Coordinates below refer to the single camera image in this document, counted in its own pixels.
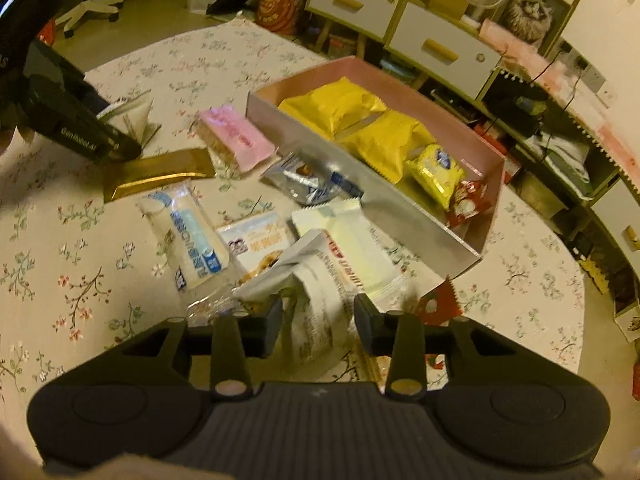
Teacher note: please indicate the cat portrait picture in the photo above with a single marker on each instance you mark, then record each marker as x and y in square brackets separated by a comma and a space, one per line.
[539, 23]

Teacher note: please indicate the orange printed bag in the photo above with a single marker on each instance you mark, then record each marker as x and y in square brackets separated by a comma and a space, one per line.
[279, 16]

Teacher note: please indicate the cookie picture snack packet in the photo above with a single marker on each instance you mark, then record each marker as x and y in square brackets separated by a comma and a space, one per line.
[257, 242]

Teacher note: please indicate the pink wafer snack packet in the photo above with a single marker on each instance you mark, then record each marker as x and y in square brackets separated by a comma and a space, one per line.
[233, 138]

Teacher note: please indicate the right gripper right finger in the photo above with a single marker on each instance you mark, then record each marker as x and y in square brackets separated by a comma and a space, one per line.
[406, 340]

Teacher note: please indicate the floral tablecloth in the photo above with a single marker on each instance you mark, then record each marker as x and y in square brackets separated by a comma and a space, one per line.
[79, 275]

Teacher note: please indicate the white blue rice cracker packet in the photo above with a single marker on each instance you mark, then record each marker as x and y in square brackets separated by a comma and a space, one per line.
[195, 252]

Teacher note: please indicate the pink cardboard tray box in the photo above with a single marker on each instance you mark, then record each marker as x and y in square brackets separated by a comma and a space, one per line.
[403, 210]

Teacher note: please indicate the wooden cabinet with drawers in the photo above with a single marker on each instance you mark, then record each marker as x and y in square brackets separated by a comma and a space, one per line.
[599, 219]

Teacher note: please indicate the pink cloth runner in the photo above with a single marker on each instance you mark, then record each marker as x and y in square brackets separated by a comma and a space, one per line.
[522, 60]

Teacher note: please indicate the yellow printed snack bag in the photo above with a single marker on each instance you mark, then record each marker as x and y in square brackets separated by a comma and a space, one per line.
[385, 144]

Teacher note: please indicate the white office chair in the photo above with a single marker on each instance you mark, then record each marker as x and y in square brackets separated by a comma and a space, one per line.
[70, 19]

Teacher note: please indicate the yellow blue-label snack bag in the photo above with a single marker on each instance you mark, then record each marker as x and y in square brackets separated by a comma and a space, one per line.
[437, 173]

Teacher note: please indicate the white pistachio snack bag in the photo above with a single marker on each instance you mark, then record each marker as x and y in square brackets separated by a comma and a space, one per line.
[132, 117]

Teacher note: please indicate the white triangular snack bag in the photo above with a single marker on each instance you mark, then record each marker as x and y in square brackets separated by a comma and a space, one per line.
[316, 329]

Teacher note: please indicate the cream red-label snack packet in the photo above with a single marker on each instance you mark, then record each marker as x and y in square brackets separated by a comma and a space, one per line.
[344, 221]

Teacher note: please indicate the plain yellow snack bag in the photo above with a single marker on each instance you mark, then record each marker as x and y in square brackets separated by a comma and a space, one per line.
[333, 108]

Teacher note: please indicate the silver foil snack packet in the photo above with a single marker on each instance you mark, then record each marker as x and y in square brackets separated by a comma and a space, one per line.
[309, 181]

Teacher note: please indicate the red snack bag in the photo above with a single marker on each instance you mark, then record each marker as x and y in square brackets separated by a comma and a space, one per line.
[435, 308]
[469, 200]

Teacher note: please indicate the gold foil snack bar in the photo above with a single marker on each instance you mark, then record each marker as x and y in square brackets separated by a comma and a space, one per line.
[122, 179]

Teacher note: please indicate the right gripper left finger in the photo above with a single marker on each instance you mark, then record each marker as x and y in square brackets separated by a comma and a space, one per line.
[230, 340]

